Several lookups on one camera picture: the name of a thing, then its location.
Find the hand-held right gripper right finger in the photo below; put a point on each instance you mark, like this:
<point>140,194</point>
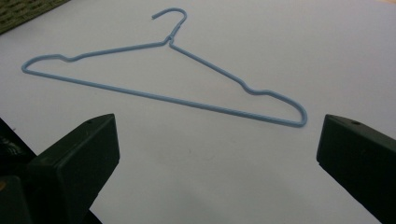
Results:
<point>361,161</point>

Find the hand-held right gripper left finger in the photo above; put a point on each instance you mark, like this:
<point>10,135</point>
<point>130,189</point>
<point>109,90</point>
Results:
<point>71,168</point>

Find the olive woven basket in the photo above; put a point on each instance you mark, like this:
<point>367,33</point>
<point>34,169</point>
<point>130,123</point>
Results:
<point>21,11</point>

